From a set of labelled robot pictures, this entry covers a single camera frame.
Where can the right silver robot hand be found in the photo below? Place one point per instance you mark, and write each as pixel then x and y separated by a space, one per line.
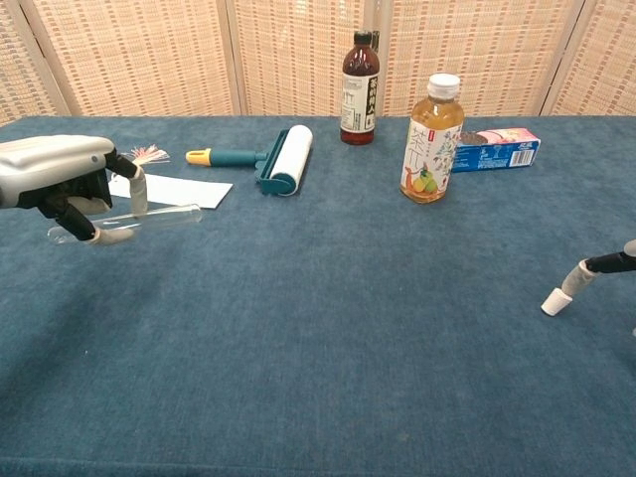
pixel 611 262

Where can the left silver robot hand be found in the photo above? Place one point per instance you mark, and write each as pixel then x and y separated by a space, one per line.
pixel 49 159

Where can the white tapered stopper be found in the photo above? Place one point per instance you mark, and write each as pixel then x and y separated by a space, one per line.
pixel 554 303

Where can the transparent glass test tube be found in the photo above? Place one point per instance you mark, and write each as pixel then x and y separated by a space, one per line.
pixel 174 214

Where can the white paper bookmark with tassel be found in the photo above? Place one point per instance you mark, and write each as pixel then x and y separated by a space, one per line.
pixel 189 191

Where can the woven bamboo folding screen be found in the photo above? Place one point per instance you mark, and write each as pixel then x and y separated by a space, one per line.
pixel 149 49

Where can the blue pink cookie box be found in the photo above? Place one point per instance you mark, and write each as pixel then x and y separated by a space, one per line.
pixel 497 156

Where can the yellow tea bottle white cap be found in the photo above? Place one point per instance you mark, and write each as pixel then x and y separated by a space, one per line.
pixel 429 154

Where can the green lint roller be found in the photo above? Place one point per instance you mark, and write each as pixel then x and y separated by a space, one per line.
pixel 293 154

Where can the dark tea bottle black cap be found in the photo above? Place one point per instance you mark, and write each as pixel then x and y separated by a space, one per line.
pixel 358 109

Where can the blue table cloth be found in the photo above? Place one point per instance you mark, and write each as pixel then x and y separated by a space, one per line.
pixel 318 348

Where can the black screen hinge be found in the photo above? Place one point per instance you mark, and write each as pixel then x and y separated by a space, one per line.
pixel 376 42

